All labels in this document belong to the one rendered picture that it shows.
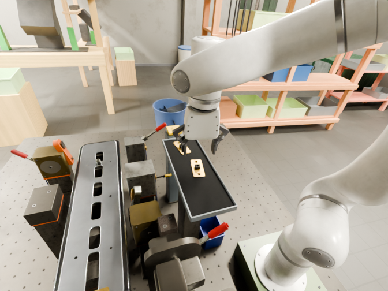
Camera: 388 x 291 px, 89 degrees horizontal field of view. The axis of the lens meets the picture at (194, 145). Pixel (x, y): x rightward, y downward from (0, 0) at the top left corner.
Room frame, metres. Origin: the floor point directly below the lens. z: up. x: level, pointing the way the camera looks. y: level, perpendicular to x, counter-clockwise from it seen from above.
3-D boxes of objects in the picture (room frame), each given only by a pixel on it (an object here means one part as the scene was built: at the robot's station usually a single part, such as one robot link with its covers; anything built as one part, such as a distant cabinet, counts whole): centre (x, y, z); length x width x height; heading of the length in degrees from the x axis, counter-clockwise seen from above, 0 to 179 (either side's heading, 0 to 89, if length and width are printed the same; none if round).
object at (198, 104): (0.50, -0.02, 1.41); 0.09 x 0.08 x 0.03; 101
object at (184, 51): (5.75, 0.39, 0.31); 0.52 x 0.52 x 0.63
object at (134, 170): (0.53, 0.18, 0.90); 0.13 x 0.08 x 0.41; 112
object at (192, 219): (0.50, 0.00, 1.16); 0.37 x 0.14 x 0.02; 22
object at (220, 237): (0.52, -0.11, 0.74); 0.11 x 0.10 x 0.09; 22
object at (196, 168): (0.50, -0.02, 1.17); 0.08 x 0.04 x 0.01; 11
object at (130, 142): (0.77, 0.27, 0.88); 0.12 x 0.07 x 0.36; 112
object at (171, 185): (0.74, 0.09, 0.92); 0.08 x 0.08 x 0.44; 22
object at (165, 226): (0.33, 0.06, 0.90); 0.05 x 0.05 x 0.40; 22
